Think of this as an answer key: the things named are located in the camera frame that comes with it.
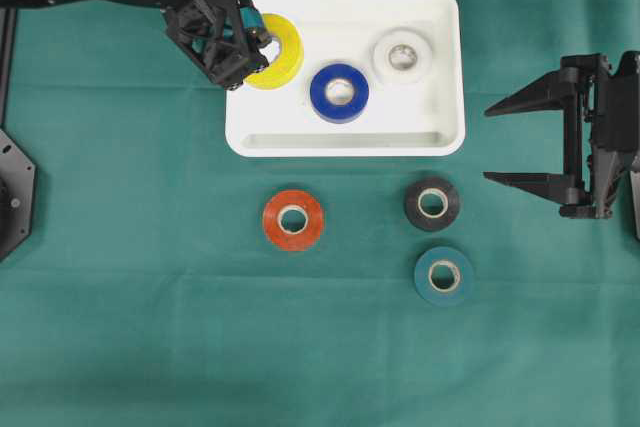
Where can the red tape roll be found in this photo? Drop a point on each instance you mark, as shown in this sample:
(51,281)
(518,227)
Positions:
(299,201)

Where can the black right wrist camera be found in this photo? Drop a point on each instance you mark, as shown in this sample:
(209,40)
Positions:
(616,146)

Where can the black aluminium frame rail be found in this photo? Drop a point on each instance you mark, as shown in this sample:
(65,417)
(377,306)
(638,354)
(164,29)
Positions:
(8,29)

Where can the black tape roll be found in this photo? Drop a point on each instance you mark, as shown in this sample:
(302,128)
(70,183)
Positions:
(431,204)

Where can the white plastic tray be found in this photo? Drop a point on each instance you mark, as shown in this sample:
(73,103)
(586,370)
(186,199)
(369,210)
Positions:
(421,119)

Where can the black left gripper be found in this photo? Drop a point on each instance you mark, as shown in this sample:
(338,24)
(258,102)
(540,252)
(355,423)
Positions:
(208,33)

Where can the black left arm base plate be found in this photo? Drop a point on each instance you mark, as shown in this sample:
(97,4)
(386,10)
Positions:
(18,178)

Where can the yellow tape roll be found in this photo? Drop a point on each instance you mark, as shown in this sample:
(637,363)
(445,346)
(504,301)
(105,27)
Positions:
(286,65)

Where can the dark teal tape roll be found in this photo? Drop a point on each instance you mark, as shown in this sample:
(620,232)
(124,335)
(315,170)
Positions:
(460,267)

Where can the white tape roll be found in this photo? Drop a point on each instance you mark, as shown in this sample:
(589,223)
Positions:
(402,56)

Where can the blue tape roll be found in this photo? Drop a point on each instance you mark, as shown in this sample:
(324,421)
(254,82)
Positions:
(339,93)

